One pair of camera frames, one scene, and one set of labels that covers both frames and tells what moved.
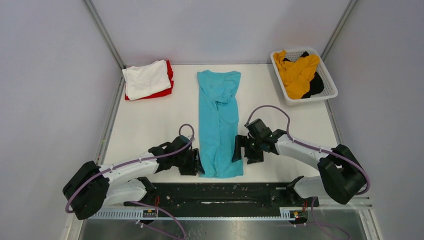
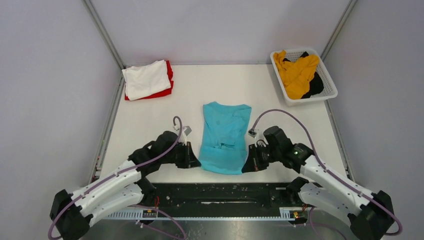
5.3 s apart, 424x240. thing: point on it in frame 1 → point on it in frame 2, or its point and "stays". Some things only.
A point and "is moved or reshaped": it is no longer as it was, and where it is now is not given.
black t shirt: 316,85 stays
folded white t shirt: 146,79 stays
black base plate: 225,198 stays
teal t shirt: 218,123 is moved or reshaped
